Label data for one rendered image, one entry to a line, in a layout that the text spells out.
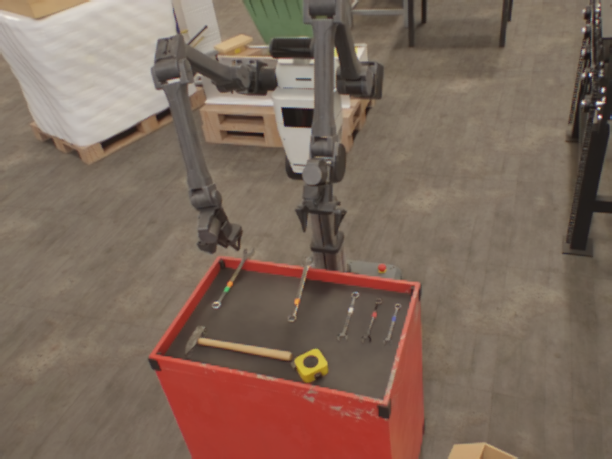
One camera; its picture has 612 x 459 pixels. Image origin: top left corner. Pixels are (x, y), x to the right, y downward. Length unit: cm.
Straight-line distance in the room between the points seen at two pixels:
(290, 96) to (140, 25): 298
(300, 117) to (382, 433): 110
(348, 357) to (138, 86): 372
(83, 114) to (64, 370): 220
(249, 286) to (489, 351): 136
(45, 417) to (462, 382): 192
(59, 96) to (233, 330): 329
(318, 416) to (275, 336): 28
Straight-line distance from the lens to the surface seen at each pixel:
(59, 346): 351
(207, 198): 180
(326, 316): 189
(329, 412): 173
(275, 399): 177
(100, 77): 494
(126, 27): 496
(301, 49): 205
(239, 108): 465
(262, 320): 192
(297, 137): 221
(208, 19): 606
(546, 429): 277
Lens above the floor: 227
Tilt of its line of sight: 37 degrees down
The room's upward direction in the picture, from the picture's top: 8 degrees counter-clockwise
